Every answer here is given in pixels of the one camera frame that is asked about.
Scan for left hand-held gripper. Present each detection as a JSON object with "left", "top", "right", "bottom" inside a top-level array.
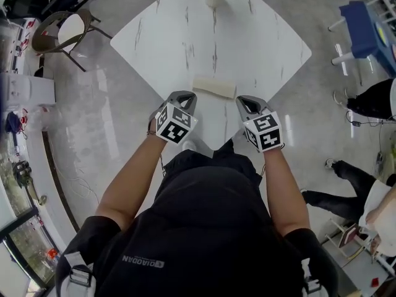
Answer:
[{"left": 154, "top": 90, "right": 199, "bottom": 145}]

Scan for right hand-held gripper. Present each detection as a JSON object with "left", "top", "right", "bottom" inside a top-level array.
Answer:
[{"left": 235, "top": 95, "right": 285, "bottom": 153}]

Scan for person's left forearm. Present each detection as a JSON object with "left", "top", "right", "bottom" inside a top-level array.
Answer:
[{"left": 95, "top": 113, "right": 168, "bottom": 230}]

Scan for person's right forearm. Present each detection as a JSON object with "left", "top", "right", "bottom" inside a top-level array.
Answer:
[{"left": 261, "top": 145, "right": 311, "bottom": 238}]

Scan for person's black shorts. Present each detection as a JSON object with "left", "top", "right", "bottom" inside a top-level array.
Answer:
[{"left": 160, "top": 139, "right": 261, "bottom": 182}]

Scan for person's black shirt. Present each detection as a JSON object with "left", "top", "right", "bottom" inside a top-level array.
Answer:
[{"left": 54, "top": 165, "right": 340, "bottom": 297}]

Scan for brown chair with white cushion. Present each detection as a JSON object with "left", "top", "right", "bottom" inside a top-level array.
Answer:
[{"left": 31, "top": 8, "right": 114, "bottom": 73}]

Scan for blue table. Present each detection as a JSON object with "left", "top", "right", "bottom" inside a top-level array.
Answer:
[{"left": 327, "top": 0, "right": 396, "bottom": 77}]

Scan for white box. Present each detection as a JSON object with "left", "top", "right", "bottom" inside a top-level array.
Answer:
[{"left": 0, "top": 72, "right": 57, "bottom": 105}]

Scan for white curved counter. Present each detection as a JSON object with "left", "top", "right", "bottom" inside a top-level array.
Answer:
[{"left": 0, "top": 16, "right": 81, "bottom": 297}]

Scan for white cable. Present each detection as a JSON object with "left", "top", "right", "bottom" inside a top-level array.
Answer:
[{"left": 52, "top": 153, "right": 100, "bottom": 204}]

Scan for grey shoulder strap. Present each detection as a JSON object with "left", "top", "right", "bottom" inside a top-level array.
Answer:
[
  {"left": 299, "top": 257, "right": 324, "bottom": 297},
  {"left": 54, "top": 251, "right": 94, "bottom": 297}
]

